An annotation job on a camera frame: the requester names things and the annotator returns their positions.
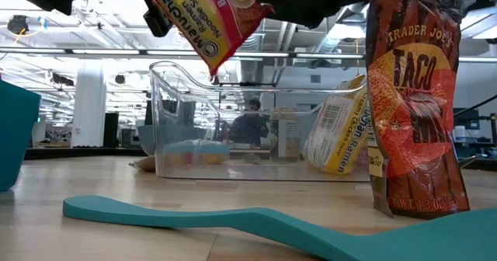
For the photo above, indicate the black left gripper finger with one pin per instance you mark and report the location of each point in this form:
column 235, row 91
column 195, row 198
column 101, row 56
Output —
column 157, row 22

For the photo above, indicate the red ramen noodle packet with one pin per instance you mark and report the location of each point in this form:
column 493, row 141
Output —
column 202, row 16

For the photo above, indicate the blue ramen noodle packet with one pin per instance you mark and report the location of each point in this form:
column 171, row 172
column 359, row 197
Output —
column 194, row 148

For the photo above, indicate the yellow chicken ramen packet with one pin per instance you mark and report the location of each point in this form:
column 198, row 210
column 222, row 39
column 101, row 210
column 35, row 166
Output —
column 341, row 136

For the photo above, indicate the long ceiling light bar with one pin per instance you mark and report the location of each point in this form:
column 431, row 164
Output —
column 97, row 51

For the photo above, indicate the black cabinet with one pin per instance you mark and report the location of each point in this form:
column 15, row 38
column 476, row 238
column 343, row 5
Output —
column 111, row 131

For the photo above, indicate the blue bowl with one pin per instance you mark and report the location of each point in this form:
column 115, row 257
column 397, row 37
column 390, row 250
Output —
column 144, row 140

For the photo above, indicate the taco seasoning mix packet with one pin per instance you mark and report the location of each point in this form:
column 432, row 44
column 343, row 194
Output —
column 411, row 98

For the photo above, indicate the person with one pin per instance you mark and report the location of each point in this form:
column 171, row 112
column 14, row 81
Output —
column 248, row 129

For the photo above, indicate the dark teal plastic tray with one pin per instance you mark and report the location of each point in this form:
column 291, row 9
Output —
column 17, row 136

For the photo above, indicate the clear plastic bin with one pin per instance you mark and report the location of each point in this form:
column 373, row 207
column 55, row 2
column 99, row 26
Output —
column 252, row 175

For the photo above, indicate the dark desk monitor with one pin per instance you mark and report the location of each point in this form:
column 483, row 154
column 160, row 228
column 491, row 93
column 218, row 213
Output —
column 466, row 117

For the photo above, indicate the smooth silver ventilation duct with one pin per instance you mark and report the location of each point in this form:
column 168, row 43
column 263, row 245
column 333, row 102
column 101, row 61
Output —
column 351, row 20

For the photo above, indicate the ribbed silver ventilation duct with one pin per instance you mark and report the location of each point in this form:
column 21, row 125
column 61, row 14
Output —
column 252, row 43

